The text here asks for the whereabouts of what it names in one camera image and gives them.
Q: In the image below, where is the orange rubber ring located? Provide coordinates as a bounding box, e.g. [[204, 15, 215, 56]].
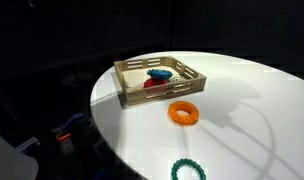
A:
[[167, 100, 200, 127]]

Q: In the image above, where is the wooden slatted tray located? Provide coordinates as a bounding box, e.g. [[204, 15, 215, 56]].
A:
[[114, 56, 207, 105]]

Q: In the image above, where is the orange and purple tool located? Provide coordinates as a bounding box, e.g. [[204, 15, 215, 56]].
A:
[[56, 113, 84, 142]]

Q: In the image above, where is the red rubber ring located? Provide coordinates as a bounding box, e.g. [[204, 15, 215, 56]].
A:
[[143, 78, 169, 89]]

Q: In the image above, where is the blue rubber ring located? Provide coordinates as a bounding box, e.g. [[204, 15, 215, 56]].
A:
[[146, 68, 173, 80]]

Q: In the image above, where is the green spiky ring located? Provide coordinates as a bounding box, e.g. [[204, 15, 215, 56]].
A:
[[171, 158, 207, 180]]

